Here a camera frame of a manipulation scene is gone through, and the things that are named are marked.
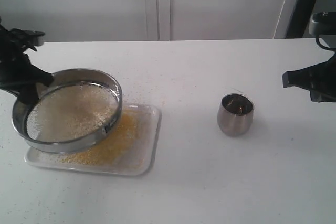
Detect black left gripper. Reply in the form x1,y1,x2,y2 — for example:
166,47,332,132
1,26,54,104

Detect round steel sieve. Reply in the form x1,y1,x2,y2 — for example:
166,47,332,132
12,68,123,154

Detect white rectangular tray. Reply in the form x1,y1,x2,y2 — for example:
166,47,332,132
25,104,161,176

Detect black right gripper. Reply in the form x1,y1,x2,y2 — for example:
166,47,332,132
282,54,335,102

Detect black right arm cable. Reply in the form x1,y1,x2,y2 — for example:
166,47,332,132
314,35,336,51

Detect yellow millet on tray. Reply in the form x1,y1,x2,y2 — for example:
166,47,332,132
39,108,144,167

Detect yellow grain mixture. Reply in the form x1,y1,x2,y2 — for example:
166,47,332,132
27,83,118,142

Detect stainless steel cup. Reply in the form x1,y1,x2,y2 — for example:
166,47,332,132
217,93,255,137

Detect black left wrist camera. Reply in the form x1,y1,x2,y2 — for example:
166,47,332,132
10,28,45,47

